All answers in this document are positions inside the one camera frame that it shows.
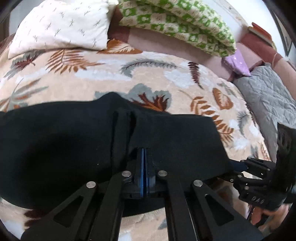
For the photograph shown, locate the black pants with yellow patch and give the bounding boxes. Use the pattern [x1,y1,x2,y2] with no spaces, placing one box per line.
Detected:
[1,92,231,212]

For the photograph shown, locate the person's right hand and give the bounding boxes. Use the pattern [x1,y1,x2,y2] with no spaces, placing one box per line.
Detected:
[251,204,290,235]

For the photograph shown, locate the grey quilted cover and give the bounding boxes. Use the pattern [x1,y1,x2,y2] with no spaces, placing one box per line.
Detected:
[233,63,295,162]

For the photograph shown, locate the beige leaf pattern blanket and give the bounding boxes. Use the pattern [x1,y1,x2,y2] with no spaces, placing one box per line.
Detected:
[1,39,269,240]

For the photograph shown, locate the books on headboard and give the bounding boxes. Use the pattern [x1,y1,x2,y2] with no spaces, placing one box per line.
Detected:
[248,22,277,50]

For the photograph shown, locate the pink quilted bed sheet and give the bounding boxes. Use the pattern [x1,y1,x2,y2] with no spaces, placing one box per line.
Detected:
[108,8,295,83]

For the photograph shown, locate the green white patterned quilt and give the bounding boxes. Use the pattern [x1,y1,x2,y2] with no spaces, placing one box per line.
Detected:
[117,0,236,57]

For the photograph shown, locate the white pillow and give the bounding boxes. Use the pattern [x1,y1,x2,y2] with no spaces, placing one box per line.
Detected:
[8,1,118,59]

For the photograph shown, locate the framed wall picture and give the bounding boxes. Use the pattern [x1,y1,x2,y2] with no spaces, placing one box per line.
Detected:
[270,9,292,56]

